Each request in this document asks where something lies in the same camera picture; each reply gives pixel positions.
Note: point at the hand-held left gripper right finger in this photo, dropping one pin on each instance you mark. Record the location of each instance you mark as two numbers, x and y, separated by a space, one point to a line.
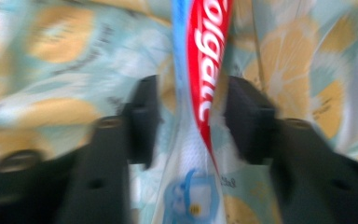
307 180

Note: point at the yellow floral cloth bag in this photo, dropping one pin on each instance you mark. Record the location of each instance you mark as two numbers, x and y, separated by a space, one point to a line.
59 62

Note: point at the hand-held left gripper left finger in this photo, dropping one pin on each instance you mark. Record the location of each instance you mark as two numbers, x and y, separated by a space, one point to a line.
105 174

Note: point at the toothpaste tube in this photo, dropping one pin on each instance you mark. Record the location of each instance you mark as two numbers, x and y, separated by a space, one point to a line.
205 62

